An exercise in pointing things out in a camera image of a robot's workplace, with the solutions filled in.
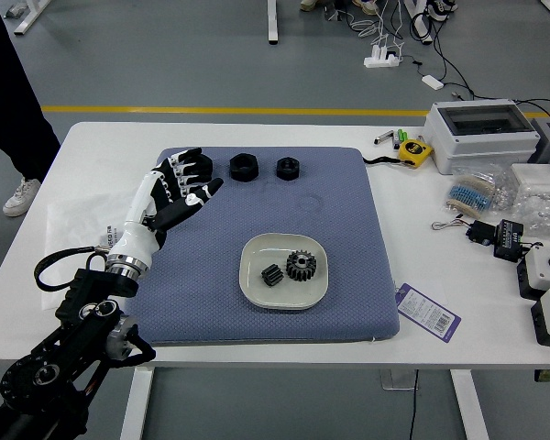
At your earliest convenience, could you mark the blue-grey quilted cushion mat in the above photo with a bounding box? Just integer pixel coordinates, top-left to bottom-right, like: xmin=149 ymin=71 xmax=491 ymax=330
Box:
xmin=120 ymin=146 xmax=402 ymax=348

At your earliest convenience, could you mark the white foam block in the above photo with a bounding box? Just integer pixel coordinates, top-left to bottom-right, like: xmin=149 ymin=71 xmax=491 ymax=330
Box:
xmin=511 ymin=163 xmax=550 ymax=196

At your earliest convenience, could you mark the small black hex nut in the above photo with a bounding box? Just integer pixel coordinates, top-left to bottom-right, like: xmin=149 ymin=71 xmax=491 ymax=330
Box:
xmin=276 ymin=157 xmax=302 ymax=182

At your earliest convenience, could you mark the white slanted table foot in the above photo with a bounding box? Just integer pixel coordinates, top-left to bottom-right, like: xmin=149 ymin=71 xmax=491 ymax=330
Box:
xmin=12 ymin=0 xmax=52 ymax=35

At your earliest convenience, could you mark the small black wired module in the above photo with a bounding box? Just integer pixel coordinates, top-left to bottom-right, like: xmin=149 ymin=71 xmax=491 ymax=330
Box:
xmin=431 ymin=218 xmax=501 ymax=248

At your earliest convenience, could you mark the small black gear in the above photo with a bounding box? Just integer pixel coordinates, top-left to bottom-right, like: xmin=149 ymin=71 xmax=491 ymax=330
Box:
xmin=260 ymin=264 xmax=284 ymax=289

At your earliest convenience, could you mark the clear bag of screws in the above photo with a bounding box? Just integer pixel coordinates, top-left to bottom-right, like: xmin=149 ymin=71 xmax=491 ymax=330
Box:
xmin=508 ymin=190 xmax=550 ymax=239

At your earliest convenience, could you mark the person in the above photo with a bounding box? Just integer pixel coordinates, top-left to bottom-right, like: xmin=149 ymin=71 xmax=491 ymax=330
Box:
xmin=0 ymin=0 xmax=63 ymax=218

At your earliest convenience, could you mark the grey under-table control box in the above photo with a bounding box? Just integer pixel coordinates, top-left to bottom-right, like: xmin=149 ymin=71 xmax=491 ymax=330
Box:
xmin=379 ymin=368 xmax=419 ymax=391

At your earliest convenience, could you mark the white table right leg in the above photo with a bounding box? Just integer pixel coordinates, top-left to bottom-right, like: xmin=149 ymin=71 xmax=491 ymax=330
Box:
xmin=448 ymin=368 xmax=491 ymax=440

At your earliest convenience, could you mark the white blue push-button box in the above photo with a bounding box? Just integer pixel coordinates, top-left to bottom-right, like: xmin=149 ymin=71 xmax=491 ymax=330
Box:
xmin=516 ymin=245 xmax=550 ymax=302

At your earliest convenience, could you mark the purple white product tag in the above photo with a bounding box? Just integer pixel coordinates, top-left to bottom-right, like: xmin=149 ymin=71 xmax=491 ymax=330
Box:
xmin=393 ymin=282 xmax=463 ymax=345

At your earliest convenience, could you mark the white background table leg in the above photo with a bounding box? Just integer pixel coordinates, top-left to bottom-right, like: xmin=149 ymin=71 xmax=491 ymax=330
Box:
xmin=266 ymin=0 xmax=281 ymax=46

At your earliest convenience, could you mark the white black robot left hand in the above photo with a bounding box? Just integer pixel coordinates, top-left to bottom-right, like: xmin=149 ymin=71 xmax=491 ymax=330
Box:
xmin=108 ymin=147 xmax=225 ymax=268

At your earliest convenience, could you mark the white square plate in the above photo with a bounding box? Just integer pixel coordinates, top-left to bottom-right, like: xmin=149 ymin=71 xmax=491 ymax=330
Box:
xmin=237 ymin=232 xmax=330 ymax=313

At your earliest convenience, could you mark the white electrical enclosure box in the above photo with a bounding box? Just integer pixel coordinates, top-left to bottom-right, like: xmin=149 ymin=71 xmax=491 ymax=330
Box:
xmin=423 ymin=99 xmax=542 ymax=176

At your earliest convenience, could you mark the white cable bundle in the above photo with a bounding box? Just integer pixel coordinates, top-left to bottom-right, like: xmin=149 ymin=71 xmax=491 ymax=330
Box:
xmin=347 ymin=0 xmax=407 ymax=52

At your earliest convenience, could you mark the white table left leg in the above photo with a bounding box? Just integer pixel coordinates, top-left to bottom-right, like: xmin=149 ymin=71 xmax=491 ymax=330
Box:
xmin=118 ymin=366 xmax=156 ymax=440

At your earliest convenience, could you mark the black module with green lights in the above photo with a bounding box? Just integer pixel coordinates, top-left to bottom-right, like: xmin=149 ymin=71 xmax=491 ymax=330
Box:
xmin=493 ymin=218 xmax=527 ymax=263

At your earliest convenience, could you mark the clear bag of resistors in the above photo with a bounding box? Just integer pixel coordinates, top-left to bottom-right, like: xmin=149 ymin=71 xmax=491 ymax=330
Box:
xmin=444 ymin=167 xmax=517 ymax=219

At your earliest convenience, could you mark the black floor cable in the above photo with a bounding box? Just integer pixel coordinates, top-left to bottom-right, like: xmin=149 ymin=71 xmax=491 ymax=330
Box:
xmin=410 ymin=8 xmax=550 ymax=120

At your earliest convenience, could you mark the yellow black tape measure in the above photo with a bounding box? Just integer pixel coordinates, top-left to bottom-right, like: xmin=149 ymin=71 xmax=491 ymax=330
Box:
xmin=397 ymin=139 xmax=435 ymax=170

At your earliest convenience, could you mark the large black gear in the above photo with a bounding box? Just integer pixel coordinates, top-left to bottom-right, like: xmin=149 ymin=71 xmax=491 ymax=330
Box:
xmin=285 ymin=249 xmax=318 ymax=281

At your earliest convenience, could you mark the white power strip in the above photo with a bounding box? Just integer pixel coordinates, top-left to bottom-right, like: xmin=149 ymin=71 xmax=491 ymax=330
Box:
xmin=364 ymin=43 xmax=404 ymax=69

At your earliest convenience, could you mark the black under-table cable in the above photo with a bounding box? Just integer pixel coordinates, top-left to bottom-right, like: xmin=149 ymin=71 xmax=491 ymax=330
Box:
xmin=407 ymin=368 xmax=419 ymax=440

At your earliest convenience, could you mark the black white sneaker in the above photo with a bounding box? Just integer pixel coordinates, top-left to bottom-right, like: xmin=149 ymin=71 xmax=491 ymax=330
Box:
xmin=423 ymin=0 xmax=457 ymax=22

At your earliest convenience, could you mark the black tape measure strap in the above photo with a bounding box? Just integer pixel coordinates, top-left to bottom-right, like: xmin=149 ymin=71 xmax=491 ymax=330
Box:
xmin=361 ymin=155 xmax=402 ymax=167

